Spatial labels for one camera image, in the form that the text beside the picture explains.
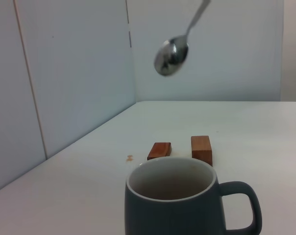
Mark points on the dark grey ceramic cup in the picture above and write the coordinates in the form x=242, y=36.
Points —
x=167, y=213

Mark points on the flat reddish wooden block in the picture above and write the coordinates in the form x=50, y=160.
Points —
x=159, y=151

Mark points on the notched light wooden block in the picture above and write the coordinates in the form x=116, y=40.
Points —
x=202, y=151

